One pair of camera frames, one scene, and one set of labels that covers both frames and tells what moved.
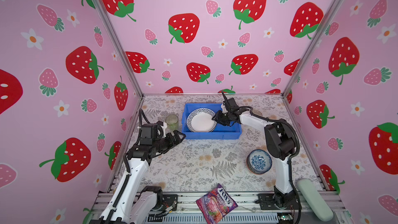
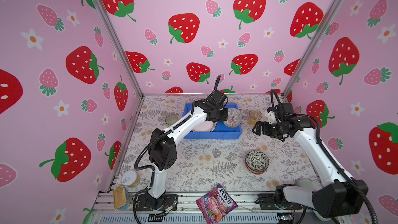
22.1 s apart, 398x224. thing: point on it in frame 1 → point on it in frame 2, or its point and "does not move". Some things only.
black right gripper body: [223, 117] → [273, 130]
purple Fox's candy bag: [215, 205] does not move
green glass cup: [171, 121] does not move
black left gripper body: [161, 144] → [220, 114]
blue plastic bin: [221, 131] does not move
